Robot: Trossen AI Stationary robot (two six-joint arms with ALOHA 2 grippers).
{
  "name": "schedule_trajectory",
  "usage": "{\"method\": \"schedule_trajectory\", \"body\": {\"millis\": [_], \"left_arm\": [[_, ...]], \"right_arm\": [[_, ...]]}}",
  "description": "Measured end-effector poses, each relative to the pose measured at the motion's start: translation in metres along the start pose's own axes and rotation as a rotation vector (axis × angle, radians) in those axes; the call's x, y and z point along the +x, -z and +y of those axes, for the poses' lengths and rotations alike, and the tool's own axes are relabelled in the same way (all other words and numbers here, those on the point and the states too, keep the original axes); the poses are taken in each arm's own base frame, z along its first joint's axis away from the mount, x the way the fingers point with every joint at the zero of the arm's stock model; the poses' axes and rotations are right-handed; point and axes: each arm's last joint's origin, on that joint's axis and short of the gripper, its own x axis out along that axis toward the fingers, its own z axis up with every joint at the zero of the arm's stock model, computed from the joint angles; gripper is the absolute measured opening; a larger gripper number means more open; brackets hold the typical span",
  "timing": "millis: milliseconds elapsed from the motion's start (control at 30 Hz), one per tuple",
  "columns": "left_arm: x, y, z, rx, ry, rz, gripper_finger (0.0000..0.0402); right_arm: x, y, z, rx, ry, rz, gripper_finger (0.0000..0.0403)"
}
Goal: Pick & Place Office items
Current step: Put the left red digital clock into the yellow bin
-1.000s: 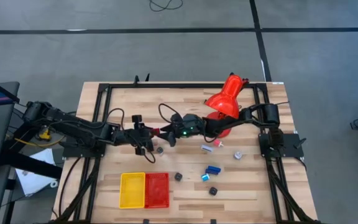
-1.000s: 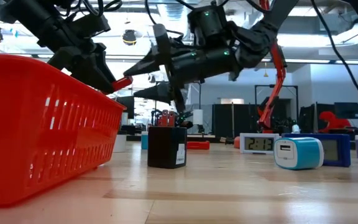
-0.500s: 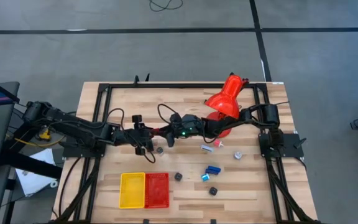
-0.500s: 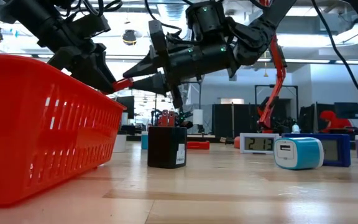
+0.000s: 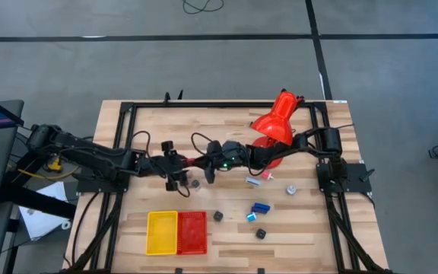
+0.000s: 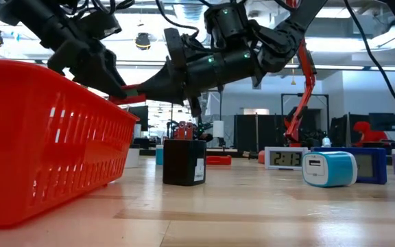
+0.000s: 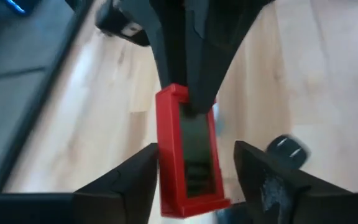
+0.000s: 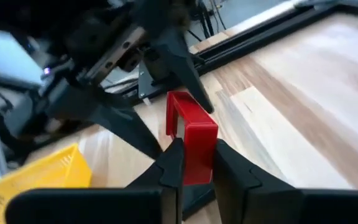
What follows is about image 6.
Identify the black partition panel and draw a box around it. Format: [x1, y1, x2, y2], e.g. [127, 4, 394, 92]
[234, 114, 287, 152]
[330, 115, 355, 148]

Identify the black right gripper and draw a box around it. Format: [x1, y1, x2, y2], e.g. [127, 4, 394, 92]
[137, 27, 228, 119]

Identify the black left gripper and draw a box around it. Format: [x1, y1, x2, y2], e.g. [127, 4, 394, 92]
[47, 38, 128, 101]

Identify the person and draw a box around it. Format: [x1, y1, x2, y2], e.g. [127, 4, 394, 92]
[352, 120, 390, 143]

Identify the black metal table frame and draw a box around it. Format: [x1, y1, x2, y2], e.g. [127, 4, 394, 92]
[139, 147, 265, 159]

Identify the black hanging cable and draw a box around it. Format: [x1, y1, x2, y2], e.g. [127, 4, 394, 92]
[343, 0, 395, 134]

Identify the red plastic basket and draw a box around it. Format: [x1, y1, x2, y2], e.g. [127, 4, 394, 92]
[0, 58, 140, 228]

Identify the black charger cube white label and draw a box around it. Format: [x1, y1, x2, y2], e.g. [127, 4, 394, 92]
[162, 138, 208, 187]

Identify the white cylinder lamp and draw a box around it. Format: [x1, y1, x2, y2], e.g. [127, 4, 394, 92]
[213, 119, 225, 139]

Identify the black background monitor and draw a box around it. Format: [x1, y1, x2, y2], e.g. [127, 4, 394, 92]
[128, 105, 149, 132]
[368, 112, 395, 132]

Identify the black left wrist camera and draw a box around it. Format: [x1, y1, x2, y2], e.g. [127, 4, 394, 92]
[77, 12, 123, 39]

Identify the teal white charger cube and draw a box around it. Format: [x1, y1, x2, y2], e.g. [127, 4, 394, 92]
[301, 151, 359, 188]

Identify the black background station frame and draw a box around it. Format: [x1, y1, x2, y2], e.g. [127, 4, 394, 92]
[280, 93, 331, 145]

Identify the white digital clock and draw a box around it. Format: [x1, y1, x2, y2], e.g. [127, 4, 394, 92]
[264, 146, 309, 171]

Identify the red desk lamp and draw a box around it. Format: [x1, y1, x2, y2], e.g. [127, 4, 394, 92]
[257, 0, 318, 165]

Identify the dark blue digital clock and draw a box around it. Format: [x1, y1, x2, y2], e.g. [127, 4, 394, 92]
[310, 146, 388, 185]

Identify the white blue charger cube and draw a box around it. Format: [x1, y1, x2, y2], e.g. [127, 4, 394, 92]
[155, 144, 165, 166]

